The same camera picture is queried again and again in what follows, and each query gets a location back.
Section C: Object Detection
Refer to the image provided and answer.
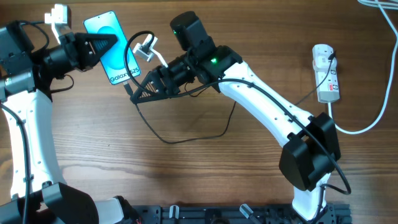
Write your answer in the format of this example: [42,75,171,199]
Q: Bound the black USB charging cable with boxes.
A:
[123,50,338,145]

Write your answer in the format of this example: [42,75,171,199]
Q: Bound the blue Galaxy smartphone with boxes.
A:
[83,11,129,85]

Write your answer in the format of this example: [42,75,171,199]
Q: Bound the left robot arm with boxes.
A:
[1,21,124,223]

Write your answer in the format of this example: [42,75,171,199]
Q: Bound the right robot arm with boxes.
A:
[131,11,341,222]

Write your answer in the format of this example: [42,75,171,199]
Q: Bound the white USB charger plug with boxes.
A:
[313,54,337,72]

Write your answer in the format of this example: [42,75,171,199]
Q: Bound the white power strip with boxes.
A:
[312,44,340,103]

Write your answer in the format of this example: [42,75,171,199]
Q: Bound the black right camera cable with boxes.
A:
[123,30,352,224]

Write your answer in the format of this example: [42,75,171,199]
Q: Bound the black camera cable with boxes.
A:
[123,30,352,224]
[0,20,50,224]

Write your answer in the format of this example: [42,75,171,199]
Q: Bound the black left camera cable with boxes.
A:
[0,20,50,224]

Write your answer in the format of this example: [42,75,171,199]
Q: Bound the white power strip cord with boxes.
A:
[327,0,398,136]

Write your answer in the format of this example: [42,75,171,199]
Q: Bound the white cables at corner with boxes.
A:
[356,0,398,11]

